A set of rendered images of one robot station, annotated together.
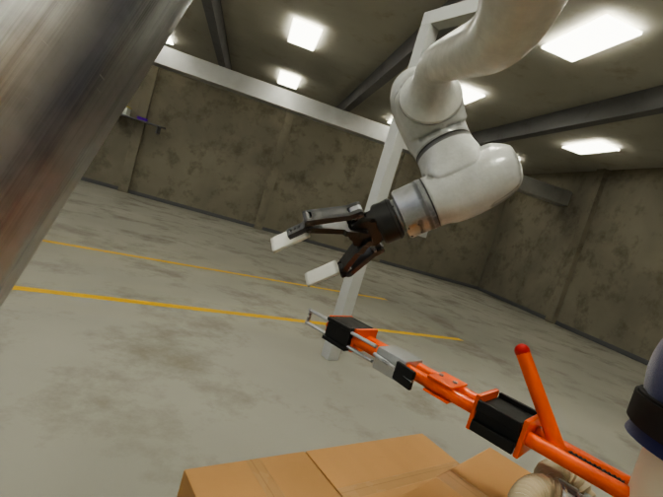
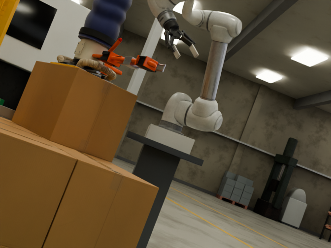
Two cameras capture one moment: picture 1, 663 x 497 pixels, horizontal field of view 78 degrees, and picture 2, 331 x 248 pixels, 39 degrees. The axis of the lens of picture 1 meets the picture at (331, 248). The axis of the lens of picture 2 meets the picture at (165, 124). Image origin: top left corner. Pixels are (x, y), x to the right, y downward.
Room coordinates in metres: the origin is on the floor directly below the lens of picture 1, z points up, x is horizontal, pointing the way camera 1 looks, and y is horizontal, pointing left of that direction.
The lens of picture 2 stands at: (3.08, 0.47, 0.67)
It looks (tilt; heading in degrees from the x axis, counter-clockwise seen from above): 4 degrees up; 189
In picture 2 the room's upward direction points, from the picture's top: 21 degrees clockwise
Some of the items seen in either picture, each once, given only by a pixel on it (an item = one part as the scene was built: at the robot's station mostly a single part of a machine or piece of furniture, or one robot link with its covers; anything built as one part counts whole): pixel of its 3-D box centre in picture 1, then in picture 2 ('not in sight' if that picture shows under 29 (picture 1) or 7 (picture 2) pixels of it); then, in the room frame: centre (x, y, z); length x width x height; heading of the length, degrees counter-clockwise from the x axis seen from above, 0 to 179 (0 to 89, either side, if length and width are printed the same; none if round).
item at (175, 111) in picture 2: not in sight; (178, 109); (-0.02, 0.00, 1.01); 0.18 x 0.16 x 0.22; 75
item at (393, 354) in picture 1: (397, 363); (131, 62); (0.78, -0.19, 1.07); 0.07 x 0.07 x 0.04; 47
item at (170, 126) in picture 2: not in sight; (169, 128); (-0.04, -0.01, 0.87); 0.22 x 0.18 x 0.06; 16
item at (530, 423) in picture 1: (505, 420); (111, 59); (0.64, -0.35, 1.07); 0.10 x 0.08 x 0.06; 137
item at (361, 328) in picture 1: (350, 332); (146, 63); (0.88, -0.09, 1.07); 0.08 x 0.07 x 0.05; 47
